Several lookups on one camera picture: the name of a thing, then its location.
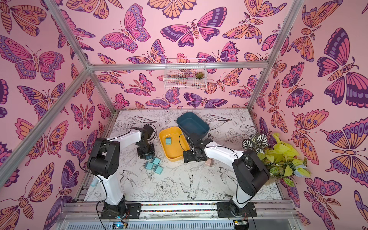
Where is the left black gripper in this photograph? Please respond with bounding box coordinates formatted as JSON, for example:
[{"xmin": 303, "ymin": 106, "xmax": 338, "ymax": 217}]
[{"xmin": 138, "ymin": 141, "xmax": 156, "ymax": 159}]

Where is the teal plug four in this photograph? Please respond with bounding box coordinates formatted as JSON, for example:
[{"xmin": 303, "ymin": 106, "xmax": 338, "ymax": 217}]
[{"xmin": 145, "ymin": 162, "xmax": 154, "ymax": 170}]

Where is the teal plug three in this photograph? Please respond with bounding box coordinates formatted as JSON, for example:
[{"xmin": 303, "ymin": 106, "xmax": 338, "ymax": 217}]
[{"xmin": 152, "ymin": 157, "xmax": 161, "ymax": 165}]

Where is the yellow storage tray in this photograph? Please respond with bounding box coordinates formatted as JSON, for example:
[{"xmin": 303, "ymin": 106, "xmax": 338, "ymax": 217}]
[{"xmin": 159, "ymin": 126, "xmax": 190, "ymax": 162}]

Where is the teal plug five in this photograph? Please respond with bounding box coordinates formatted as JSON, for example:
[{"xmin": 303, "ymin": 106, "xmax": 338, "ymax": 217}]
[{"xmin": 154, "ymin": 165, "xmax": 163, "ymax": 174}]

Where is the teal plug one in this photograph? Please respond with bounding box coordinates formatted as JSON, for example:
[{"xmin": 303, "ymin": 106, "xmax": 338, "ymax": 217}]
[{"xmin": 165, "ymin": 137, "xmax": 172, "ymax": 145}]

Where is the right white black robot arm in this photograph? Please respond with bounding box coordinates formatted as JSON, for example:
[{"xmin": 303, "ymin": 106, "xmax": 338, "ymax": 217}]
[{"xmin": 183, "ymin": 133, "xmax": 270, "ymax": 217}]

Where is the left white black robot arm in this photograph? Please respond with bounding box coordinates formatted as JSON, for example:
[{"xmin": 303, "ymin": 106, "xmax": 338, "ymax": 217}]
[{"xmin": 87, "ymin": 125, "xmax": 155, "ymax": 219}]

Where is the dark teal storage tray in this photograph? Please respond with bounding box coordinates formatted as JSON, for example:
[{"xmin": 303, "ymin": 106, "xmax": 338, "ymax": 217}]
[{"xmin": 176, "ymin": 112, "xmax": 210, "ymax": 139}]

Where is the pink plug four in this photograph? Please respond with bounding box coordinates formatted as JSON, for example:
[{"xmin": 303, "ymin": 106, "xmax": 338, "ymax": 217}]
[{"xmin": 205, "ymin": 159, "xmax": 214, "ymax": 167}]

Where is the light blue brush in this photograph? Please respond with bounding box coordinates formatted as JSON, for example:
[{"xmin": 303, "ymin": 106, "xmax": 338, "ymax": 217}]
[{"xmin": 90, "ymin": 177, "xmax": 99, "ymax": 189}]

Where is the small green plant in basket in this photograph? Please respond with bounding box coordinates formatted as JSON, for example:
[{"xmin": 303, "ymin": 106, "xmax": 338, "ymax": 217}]
[{"xmin": 195, "ymin": 72, "xmax": 205, "ymax": 78}]

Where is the green potted plant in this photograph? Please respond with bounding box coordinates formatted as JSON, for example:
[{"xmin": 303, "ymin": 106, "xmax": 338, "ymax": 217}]
[{"xmin": 242, "ymin": 133, "xmax": 311, "ymax": 187}]

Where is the white wire basket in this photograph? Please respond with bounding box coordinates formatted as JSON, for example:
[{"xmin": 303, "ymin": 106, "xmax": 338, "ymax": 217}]
[{"xmin": 162, "ymin": 57, "xmax": 208, "ymax": 90}]

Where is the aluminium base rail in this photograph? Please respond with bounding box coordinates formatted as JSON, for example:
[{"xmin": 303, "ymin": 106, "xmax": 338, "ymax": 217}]
[{"xmin": 54, "ymin": 200, "xmax": 304, "ymax": 230}]

